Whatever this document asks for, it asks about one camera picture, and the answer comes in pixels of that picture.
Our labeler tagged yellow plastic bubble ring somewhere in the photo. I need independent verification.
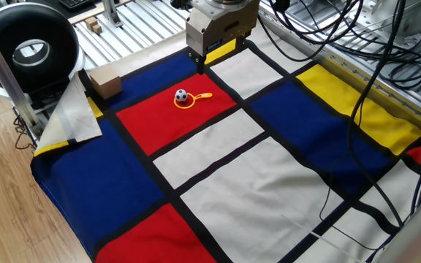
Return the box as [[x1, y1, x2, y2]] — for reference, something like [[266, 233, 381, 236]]
[[173, 92, 213, 110]]

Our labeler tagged brown cardboard box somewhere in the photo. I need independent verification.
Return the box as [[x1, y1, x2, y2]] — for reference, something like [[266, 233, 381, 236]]
[[88, 65, 124, 100]]

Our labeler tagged thick black gripper cable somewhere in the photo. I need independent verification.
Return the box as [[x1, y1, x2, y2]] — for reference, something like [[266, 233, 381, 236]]
[[347, 0, 407, 229]]

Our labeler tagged aluminium frame post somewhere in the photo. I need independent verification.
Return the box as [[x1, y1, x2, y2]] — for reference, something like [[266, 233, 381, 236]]
[[0, 14, 45, 137]]

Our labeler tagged black keyboard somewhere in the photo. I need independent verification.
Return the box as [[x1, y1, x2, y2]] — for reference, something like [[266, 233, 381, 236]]
[[58, 0, 93, 10]]

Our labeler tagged small black white soccer ball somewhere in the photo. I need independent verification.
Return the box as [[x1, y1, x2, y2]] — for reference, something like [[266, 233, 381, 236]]
[[174, 88, 189, 103]]

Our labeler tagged black round ring device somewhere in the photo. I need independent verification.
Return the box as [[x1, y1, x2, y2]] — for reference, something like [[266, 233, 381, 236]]
[[0, 2, 86, 98]]

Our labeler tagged metal bracket stand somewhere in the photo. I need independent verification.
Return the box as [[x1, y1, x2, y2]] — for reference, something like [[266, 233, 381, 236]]
[[102, 0, 124, 28]]

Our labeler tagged black floor cable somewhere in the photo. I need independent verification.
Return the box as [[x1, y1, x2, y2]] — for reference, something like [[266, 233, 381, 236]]
[[12, 115, 36, 150]]

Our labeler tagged colour block table cloth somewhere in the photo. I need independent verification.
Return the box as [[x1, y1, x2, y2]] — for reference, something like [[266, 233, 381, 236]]
[[30, 27, 421, 263]]

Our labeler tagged black cable bundle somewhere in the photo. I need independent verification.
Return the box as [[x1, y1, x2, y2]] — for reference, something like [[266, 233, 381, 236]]
[[257, 0, 421, 91]]

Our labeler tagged thin black cable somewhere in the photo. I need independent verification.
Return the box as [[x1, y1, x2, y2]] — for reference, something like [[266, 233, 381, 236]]
[[318, 102, 394, 253]]

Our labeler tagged grey metal gripper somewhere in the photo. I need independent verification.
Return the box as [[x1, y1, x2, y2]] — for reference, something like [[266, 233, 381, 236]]
[[185, 6, 261, 75]]

